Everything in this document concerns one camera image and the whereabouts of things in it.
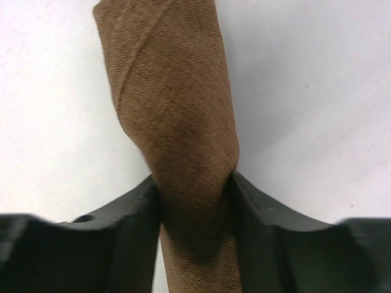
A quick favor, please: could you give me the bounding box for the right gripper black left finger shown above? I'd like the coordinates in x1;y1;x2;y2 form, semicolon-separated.
1;178;160;292

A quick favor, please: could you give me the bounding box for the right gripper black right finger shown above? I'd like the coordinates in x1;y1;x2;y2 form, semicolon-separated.
227;172;390;292

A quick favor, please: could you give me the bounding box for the brown cloth napkin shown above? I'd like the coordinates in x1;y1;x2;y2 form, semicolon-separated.
93;1;241;292

